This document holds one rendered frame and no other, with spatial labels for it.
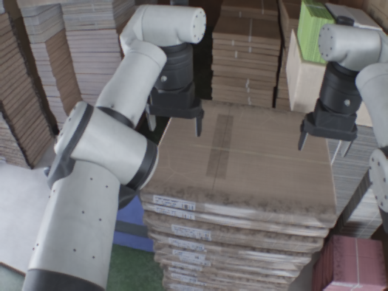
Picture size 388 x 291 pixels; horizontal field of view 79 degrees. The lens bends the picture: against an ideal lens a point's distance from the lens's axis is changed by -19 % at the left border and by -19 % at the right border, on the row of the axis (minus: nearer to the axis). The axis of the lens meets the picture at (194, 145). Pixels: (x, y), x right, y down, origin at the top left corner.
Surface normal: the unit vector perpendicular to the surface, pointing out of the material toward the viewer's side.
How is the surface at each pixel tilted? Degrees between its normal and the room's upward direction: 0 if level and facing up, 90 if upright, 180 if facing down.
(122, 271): 0
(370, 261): 0
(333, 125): 90
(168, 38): 90
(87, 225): 43
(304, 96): 91
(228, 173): 0
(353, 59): 90
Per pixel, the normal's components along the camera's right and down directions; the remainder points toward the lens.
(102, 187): 0.67, -0.51
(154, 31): -0.40, 0.64
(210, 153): -0.02, -0.73
